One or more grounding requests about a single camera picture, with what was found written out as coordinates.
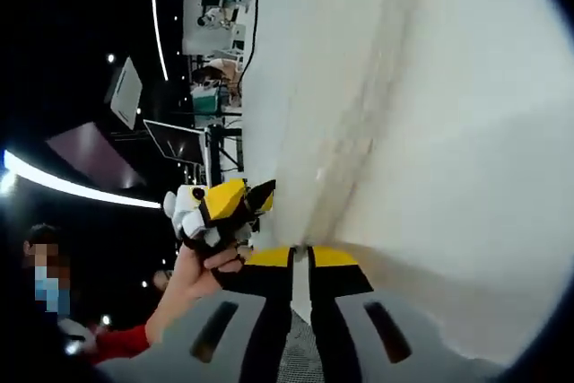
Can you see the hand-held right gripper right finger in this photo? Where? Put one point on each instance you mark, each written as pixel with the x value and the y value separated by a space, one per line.
pixel 336 280

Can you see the ceiling light strip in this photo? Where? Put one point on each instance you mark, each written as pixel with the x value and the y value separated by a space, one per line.
pixel 67 183
pixel 158 20

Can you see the person's left hand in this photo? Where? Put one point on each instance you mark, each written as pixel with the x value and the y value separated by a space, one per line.
pixel 193 275

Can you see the black laptop stand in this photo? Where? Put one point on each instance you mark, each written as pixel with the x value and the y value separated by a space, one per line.
pixel 224 150

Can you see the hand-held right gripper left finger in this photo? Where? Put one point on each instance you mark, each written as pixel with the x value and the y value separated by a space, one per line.
pixel 264 280

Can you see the person's head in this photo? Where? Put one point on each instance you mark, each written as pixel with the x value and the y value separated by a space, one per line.
pixel 42 232

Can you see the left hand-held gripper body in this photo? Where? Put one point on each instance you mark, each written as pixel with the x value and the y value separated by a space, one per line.
pixel 186 217

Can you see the grey mesh chair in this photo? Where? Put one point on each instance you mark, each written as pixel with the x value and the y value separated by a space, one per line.
pixel 298 351

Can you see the operator in red shirt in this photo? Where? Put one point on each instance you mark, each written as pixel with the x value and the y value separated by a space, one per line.
pixel 123 342

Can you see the white laptop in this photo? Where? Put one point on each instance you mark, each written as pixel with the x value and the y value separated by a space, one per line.
pixel 127 96

